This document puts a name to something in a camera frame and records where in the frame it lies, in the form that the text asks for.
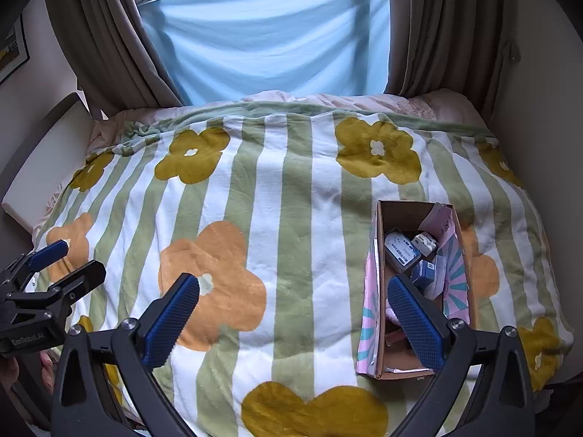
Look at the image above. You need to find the small blue box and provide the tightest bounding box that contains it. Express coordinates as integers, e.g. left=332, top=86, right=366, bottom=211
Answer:
left=411, top=259, right=438, bottom=287

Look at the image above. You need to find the white padded headboard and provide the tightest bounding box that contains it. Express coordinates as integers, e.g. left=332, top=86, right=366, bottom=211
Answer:
left=0, top=92, right=98, bottom=233

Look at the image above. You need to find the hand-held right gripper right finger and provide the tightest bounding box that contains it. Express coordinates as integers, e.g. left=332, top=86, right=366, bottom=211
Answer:
left=387, top=274, right=533, bottom=437

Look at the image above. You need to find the framed wall picture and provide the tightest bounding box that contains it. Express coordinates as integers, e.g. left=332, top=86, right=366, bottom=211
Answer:
left=0, top=23, right=30, bottom=85

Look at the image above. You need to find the striped flower blanket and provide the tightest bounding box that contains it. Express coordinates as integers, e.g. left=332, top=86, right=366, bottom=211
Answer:
left=32, top=100, right=575, bottom=437

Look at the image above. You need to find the blue label tissue packet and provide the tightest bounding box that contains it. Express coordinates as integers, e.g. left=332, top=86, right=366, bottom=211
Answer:
left=384, top=231, right=422, bottom=268

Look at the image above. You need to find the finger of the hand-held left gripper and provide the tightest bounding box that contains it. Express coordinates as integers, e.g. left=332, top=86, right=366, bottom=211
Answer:
left=0, top=240, right=70, bottom=299
left=0, top=259, right=107, bottom=320

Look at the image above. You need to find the white printed tissue packet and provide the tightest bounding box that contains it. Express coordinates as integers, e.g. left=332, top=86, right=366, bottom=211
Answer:
left=412, top=231, right=439, bottom=256

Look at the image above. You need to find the printed cardboard box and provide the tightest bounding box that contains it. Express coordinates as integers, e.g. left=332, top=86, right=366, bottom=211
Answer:
left=356, top=200, right=479, bottom=381

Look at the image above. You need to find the beige curtain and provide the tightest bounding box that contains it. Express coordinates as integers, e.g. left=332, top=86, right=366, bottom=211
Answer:
left=384, top=0, right=520, bottom=114
left=43, top=0, right=183, bottom=121

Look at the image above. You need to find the light blue sheet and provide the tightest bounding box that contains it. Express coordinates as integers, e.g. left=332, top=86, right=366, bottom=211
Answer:
left=137, top=0, right=392, bottom=105

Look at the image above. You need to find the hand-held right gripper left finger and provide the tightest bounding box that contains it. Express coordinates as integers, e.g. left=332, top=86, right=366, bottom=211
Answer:
left=51, top=272, right=201, bottom=437

